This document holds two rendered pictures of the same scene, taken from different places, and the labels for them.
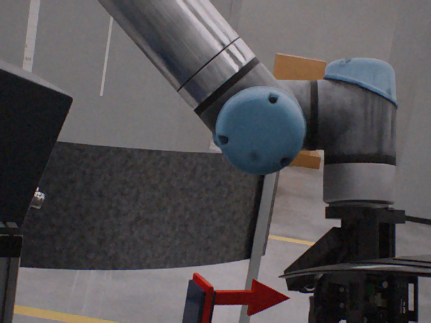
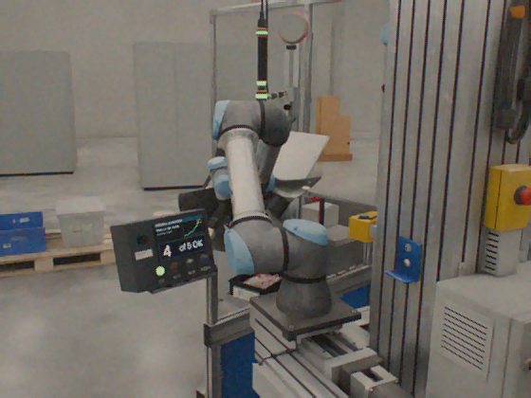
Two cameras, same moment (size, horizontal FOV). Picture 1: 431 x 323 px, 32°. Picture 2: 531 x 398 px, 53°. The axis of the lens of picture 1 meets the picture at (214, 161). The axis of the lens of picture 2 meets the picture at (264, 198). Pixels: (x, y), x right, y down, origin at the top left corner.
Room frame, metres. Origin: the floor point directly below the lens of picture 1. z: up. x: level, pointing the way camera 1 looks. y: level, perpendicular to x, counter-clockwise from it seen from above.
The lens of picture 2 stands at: (1.18, 1.80, 1.65)
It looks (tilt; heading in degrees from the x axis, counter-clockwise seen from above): 13 degrees down; 254
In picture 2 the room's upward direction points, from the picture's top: 1 degrees clockwise
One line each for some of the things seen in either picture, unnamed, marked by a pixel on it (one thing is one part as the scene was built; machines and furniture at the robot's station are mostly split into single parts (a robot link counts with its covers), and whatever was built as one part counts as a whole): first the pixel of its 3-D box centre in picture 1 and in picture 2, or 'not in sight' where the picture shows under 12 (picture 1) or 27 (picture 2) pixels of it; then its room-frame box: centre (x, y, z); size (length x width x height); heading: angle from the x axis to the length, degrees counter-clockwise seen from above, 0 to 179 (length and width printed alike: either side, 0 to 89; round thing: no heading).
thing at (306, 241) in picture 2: not in sight; (302, 246); (0.72, 0.55, 1.20); 0.13 x 0.12 x 0.14; 176
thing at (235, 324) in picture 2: not in sight; (303, 298); (0.52, 0.05, 0.82); 0.90 x 0.04 x 0.08; 26
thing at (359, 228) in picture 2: not in sight; (370, 227); (0.16, -0.12, 1.02); 0.16 x 0.10 x 0.11; 26
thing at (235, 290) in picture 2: not in sight; (261, 283); (0.65, -0.07, 0.85); 0.22 x 0.17 x 0.07; 41
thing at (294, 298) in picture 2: not in sight; (303, 287); (0.71, 0.55, 1.09); 0.15 x 0.15 x 0.10
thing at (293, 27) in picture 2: not in sight; (293, 27); (0.24, -0.95, 1.88); 0.16 x 0.07 x 0.16; 151
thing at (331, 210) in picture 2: not in sight; (317, 214); (0.15, -0.74, 0.92); 0.17 x 0.16 x 0.11; 26
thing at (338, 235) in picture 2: not in sight; (323, 231); (0.15, -0.66, 0.85); 0.36 x 0.24 x 0.03; 116
